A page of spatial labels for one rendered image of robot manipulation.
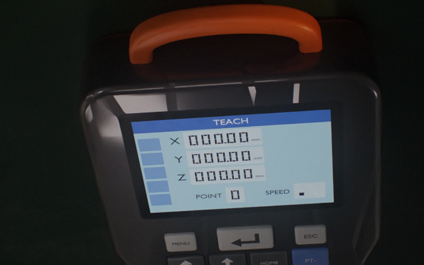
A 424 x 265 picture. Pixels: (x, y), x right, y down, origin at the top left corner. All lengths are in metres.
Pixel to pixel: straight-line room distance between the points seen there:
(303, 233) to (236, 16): 0.09
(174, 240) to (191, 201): 0.02
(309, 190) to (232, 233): 0.03
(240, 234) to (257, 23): 0.08
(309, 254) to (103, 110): 0.09
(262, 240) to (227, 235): 0.01
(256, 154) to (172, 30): 0.05
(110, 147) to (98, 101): 0.02
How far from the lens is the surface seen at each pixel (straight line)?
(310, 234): 0.40
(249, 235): 0.40
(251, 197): 0.39
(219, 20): 0.35
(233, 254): 0.41
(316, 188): 0.39
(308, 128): 0.36
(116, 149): 0.37
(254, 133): 0.36
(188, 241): 0.40
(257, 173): 0.38
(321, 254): 0.41
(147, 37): 0.35
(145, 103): 0.36
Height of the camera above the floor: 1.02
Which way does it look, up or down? 41 degrees down
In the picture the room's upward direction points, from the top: 180 degrees clockwise
